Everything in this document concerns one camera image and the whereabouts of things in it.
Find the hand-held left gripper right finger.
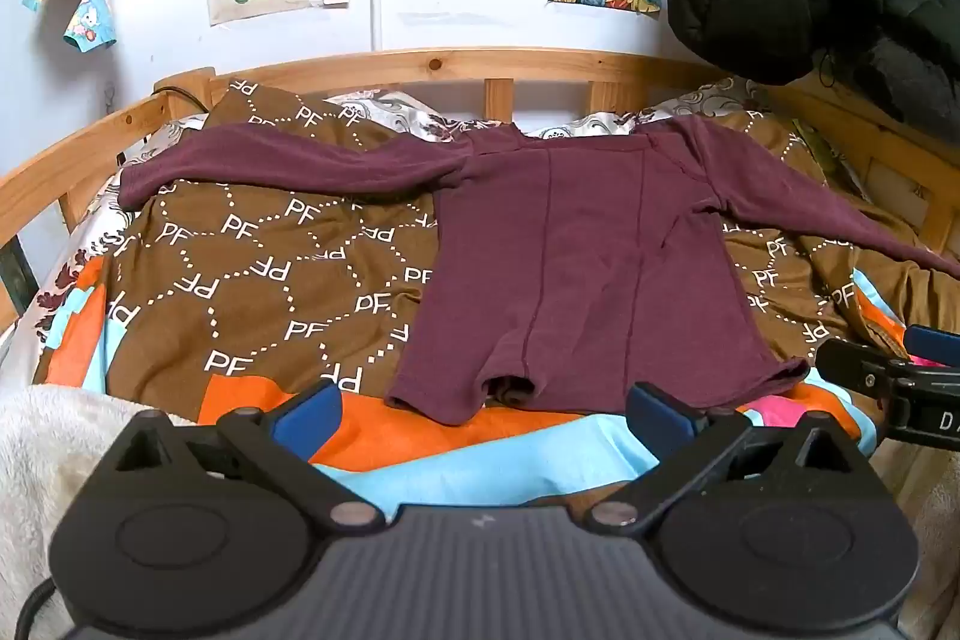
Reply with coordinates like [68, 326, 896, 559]
[585, 383, 854, 531]

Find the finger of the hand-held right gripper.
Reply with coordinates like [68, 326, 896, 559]
[816, 338, 905, 397]
[904, 323, 960, 365]

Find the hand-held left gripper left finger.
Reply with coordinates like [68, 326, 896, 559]
[105, 383, 388, 532]

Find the maroon long-sleeve shirt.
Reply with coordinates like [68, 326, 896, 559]
[118, 115, 960, 427]

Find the orange and blue colour-block sheet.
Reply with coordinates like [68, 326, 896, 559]
[34, 254, 912, 513]

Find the brown patterned blanket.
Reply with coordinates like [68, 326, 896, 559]
[112, 77, 863, 423]

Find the yellow-green cloth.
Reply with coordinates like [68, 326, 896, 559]
[796, 122, 863, 191]

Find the black cable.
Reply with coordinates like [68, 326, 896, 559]
[154, 83, 217, 115]

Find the wooden bed frame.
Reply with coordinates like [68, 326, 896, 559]
[0, 47, 960, 326]

